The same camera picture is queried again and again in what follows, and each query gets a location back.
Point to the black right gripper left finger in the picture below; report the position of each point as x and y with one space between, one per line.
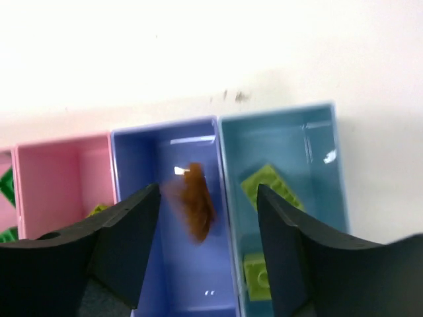
94 267

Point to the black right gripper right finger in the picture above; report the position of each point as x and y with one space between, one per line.
316 270

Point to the pale green lego brick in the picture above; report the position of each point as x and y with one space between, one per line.
256 277

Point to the yellow-green lego brick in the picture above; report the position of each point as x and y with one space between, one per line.
98 209

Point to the pale green long lego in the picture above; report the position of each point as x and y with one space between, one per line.
268 176

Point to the orange lego plate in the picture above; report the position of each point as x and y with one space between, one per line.
190 198

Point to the dark green double lego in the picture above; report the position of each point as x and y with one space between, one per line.
7 186

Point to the purple-blue bin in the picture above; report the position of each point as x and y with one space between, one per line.
183 278

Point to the small pink bin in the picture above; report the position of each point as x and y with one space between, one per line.
59 182

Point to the large pink bin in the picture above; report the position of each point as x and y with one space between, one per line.
8 212

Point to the light blue bin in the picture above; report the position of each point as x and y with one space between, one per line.
302 146

